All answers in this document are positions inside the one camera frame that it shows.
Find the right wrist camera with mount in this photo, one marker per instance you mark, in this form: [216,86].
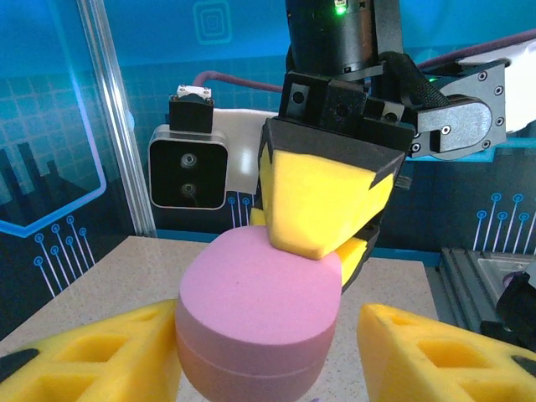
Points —
[188,167]

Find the pink earbud charging case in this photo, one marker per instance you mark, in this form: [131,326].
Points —
[251,301]

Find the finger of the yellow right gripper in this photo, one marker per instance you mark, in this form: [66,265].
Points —
[318,197]
[349,259]

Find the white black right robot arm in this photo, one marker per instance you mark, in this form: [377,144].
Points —
[521,92]

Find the aluminium frame post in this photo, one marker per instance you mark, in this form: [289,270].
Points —
[121,125]

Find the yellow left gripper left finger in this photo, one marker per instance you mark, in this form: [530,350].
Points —
[104,379]

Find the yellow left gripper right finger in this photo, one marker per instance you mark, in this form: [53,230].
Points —
[419,377]

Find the aluminium front mounting rail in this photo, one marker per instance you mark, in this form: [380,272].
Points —
[469,285]

